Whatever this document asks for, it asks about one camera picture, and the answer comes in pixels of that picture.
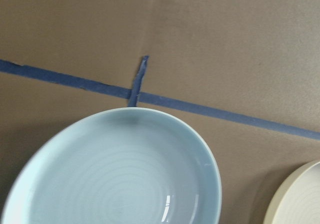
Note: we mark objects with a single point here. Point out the cream white plate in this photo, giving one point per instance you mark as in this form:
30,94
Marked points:
297,199

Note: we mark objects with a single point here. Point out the grey blue plate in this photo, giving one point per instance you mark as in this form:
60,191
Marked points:
112,174

